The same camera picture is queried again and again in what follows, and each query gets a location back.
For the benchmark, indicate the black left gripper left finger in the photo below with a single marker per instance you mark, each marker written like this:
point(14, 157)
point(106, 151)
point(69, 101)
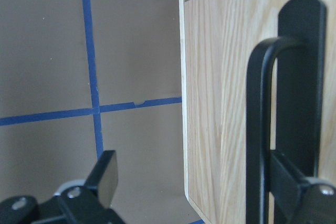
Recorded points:
point(77, 201)

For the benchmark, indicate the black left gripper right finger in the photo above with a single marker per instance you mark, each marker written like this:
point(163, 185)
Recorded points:
point(299, 198)

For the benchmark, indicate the black drawer handle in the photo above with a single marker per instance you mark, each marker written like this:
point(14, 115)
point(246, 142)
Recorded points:
point(284, 88)

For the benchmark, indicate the wooden drawer cabinet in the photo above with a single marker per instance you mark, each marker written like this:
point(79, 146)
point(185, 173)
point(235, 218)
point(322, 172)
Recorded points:
point(199, 33)

